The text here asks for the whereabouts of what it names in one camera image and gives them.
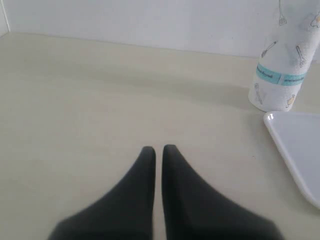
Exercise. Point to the white printed paper towel roll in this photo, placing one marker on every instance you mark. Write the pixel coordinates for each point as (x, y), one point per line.
(289, 48)

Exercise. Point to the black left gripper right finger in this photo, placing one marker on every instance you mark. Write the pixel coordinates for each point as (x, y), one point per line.
(193, 210)

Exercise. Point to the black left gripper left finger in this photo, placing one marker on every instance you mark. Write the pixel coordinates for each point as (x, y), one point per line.
(124, 213)

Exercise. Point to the white rectangular plastic tray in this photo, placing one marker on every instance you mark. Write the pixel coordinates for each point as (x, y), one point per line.
(297, 138)

